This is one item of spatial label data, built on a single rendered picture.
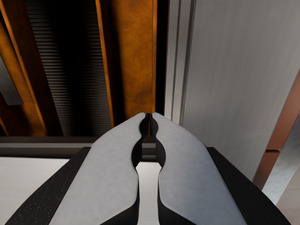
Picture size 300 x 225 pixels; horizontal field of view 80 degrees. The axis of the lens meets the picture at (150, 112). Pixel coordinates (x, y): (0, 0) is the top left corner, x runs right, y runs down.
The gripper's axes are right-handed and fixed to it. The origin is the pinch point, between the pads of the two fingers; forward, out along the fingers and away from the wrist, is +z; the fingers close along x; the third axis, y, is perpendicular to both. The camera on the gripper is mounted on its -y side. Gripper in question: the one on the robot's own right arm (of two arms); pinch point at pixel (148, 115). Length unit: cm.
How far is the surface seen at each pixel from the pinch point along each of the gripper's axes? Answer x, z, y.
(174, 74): 2.4, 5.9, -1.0
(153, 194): 0.5, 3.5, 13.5
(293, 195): 126, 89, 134
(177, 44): 2.4, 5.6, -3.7
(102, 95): -12.9, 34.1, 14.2
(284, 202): 121, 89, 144
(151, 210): 0.3, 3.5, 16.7
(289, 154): 32.8, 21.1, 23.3
